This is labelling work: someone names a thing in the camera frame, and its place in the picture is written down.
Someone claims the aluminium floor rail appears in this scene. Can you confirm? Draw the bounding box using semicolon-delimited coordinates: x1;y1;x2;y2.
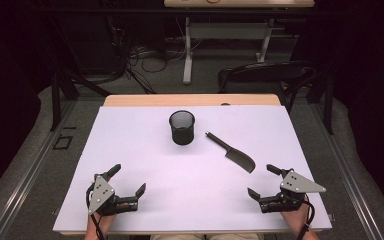
308;99;384;240
0;99;78;240

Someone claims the black metal frame stand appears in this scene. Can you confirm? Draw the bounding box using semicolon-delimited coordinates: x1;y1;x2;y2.
49;71;113;132
308;71;335;136

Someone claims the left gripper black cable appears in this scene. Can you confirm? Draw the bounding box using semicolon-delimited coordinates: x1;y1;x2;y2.
85;185;107;240

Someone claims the black knife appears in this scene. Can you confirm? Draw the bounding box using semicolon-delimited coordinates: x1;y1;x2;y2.
204;131;257;174

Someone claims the tangle of floor cables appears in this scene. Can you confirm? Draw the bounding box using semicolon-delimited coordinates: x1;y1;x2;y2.
113;19;194;95

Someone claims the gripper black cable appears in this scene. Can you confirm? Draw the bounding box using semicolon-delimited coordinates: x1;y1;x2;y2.
85;185;107;240
296;195;316;240

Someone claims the black floor socket frame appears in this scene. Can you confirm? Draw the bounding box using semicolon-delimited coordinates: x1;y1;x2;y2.
52;133;74;151

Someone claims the wooden desk with white legs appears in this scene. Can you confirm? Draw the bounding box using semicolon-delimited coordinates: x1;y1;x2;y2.
163;0;316;85

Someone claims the wooden table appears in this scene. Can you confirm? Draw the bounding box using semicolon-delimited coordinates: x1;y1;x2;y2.
103;93;282;108

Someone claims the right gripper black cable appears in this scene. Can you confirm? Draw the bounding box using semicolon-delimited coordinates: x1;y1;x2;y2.
296;195;316;240

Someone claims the person's right hand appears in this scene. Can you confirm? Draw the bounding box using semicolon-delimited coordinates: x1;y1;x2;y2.
279;201;312;235

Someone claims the person's left hand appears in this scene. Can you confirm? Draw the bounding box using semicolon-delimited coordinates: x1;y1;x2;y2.
84;212;117;240

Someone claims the white table cover sheet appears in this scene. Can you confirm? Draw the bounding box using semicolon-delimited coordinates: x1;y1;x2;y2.
52;105;333;234

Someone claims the black chair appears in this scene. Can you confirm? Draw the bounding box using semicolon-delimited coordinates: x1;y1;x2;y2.
217;60;318;115

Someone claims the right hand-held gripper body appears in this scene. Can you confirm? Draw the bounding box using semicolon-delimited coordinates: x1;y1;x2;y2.
259;168;327;214

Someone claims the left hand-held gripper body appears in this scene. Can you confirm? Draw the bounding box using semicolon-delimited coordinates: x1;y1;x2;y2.
85;173;140;217

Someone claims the black mesh cup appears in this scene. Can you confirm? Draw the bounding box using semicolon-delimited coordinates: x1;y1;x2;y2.
168;110;196;146

